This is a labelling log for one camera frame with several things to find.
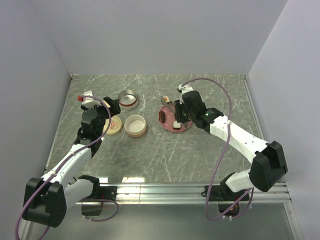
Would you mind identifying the metal tongs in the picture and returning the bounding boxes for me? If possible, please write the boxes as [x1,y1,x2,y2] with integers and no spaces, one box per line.
[160,96,187,126]

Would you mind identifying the white sushi piece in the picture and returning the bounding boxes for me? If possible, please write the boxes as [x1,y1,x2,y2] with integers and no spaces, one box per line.
[172,121,181,130]

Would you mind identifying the dark brown food piece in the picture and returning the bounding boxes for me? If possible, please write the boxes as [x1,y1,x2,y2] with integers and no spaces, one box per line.
[159,111,166,123]

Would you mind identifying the orange topped sushi piece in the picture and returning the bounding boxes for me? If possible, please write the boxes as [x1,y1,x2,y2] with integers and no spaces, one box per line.
[164,97,173,104]

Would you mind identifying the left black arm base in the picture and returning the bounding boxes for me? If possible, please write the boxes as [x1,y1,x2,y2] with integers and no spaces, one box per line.
[80,185,120,222]

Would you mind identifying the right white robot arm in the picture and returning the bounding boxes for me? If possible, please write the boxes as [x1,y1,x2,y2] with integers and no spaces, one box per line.
[174,85,288,200]

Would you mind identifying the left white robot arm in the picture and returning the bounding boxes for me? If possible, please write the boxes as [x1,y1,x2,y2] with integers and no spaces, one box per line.
[21,95,121,228]

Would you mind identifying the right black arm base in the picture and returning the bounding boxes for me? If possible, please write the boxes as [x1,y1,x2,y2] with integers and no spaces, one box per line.
[201,185,250,217]

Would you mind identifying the steel lunch box bowl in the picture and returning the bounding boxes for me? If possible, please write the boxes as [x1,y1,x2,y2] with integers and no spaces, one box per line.
[118,89,138,111]

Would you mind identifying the pink lunch box tier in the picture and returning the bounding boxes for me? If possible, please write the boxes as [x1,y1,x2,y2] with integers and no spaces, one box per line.
[123,114,147,138]

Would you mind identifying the pink scalloped plate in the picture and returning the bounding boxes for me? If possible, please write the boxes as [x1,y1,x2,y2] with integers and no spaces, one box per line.
[158,105,192,133]

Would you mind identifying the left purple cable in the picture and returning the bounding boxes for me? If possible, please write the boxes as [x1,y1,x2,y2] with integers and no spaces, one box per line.
[14,96,120,240]

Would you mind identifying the cream lid with pink handle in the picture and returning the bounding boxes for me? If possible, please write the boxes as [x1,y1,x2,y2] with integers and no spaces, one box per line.
[103,116,123,136]

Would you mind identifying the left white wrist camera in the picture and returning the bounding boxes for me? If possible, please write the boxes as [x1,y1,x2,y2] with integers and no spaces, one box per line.
[77,90,100,109]

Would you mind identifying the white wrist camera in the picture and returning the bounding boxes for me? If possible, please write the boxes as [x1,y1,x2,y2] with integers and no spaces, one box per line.
[77,90,100,109]
[177,84,194,95]

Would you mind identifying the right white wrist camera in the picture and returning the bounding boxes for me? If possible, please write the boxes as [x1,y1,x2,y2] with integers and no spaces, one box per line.
[177,84,194,95]

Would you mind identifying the aluminium mounting rail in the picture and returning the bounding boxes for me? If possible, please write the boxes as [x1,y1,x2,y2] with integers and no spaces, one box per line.
[72,181,292,206]

